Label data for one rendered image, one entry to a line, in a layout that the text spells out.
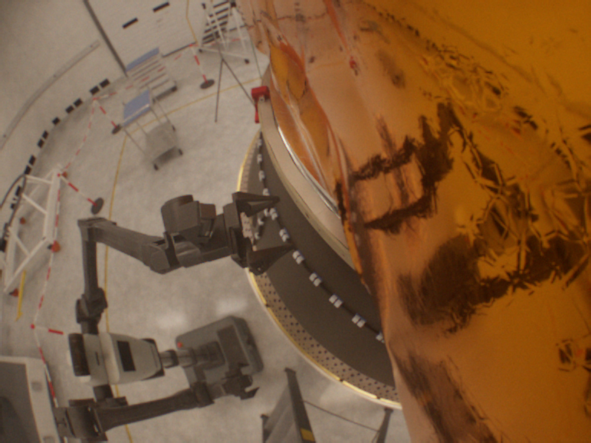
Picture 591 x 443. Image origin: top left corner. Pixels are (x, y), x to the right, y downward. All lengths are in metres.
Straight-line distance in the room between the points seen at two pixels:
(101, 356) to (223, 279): 1.55
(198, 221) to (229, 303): 2.01
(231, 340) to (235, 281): 0.61
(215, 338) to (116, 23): 8.05
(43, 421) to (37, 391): 0.45
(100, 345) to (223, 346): 1.12
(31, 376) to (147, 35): 8.13
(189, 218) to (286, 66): 0.27
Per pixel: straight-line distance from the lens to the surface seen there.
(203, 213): 0.35
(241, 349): 1.99
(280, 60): 0.41
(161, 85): 5.32
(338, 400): 2.22
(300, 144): 0.55
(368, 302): 0.60
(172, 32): 8.11
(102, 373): 1.18
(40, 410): 4.36
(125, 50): 8.50
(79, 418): 0.66
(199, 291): 2.49
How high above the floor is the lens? 2.14
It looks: 63 degrees down
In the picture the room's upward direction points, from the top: 16 degrees counter-clockwise
